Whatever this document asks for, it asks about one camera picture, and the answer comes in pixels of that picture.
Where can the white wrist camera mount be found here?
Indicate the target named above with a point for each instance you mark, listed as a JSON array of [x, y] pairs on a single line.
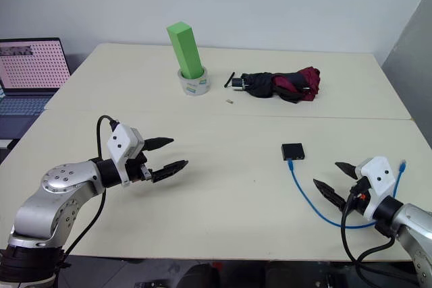
[[379, 175], [119, 143]]

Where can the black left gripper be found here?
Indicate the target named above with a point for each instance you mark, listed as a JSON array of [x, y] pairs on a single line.
[[139, 168]]

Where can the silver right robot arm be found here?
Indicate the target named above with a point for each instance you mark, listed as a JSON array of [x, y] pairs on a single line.
[[413, 227]]

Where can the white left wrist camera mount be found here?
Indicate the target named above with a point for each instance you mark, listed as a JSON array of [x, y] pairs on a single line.
[[119, 143]]

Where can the small black adapter box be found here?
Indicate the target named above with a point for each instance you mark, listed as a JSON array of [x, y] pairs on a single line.
[[293, 151]]

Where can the folded black and maroon umbrella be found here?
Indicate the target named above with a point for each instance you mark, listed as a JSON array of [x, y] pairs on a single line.
[[270, 84]]

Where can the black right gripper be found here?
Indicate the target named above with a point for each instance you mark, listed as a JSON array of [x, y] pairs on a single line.
[[357, 197]]

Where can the clear packing tape roll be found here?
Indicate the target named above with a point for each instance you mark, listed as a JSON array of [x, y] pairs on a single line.
[[195, 86]]

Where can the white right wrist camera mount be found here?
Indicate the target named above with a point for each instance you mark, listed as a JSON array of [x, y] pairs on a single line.
[[379, 175]]

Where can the flat white object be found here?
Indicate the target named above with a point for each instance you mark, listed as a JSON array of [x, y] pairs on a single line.
[[5, 143]]

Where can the tall green block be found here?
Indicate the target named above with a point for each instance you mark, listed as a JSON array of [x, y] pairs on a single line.
[[185, 52]]

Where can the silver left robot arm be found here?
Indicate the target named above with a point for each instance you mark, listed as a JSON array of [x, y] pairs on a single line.
[[50, 200]]

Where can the open laptop with pink screen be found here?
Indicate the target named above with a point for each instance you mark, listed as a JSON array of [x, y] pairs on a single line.
[[30, 65]]

